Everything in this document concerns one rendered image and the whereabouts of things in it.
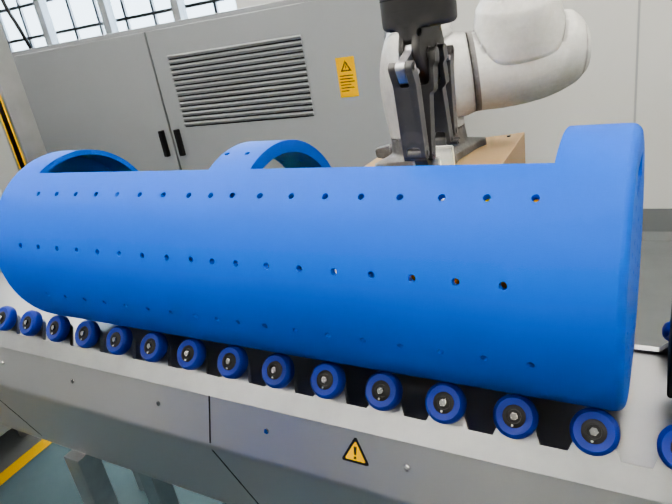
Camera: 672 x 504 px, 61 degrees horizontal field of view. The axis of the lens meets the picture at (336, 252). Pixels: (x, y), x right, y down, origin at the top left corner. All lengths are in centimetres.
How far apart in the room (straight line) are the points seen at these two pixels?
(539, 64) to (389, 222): 66
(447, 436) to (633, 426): 19
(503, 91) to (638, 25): 218
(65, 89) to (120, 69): 38
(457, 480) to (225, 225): 38
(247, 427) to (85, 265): 31
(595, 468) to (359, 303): 28
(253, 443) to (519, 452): 36
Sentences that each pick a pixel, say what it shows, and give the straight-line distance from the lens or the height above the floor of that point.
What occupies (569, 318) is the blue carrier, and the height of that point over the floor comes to 111.
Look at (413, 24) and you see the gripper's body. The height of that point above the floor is 135.
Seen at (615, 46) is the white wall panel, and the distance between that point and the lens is 333.
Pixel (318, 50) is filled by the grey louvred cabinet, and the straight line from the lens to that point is 228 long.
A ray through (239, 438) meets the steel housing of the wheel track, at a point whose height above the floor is 86.
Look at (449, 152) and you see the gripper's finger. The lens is 66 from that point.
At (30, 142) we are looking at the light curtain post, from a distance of 171.
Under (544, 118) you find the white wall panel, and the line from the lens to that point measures 340.
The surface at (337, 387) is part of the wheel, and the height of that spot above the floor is 96.
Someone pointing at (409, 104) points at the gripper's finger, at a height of 128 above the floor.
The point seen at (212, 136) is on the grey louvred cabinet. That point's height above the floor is 96.
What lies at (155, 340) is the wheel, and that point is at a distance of 89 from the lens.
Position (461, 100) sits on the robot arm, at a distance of 116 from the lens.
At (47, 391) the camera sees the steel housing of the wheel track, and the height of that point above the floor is 85.
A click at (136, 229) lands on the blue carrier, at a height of 116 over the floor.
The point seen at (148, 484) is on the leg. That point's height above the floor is 43.
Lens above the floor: 137
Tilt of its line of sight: 22 degrees down
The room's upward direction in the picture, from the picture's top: 10 degrees counter-clockwise
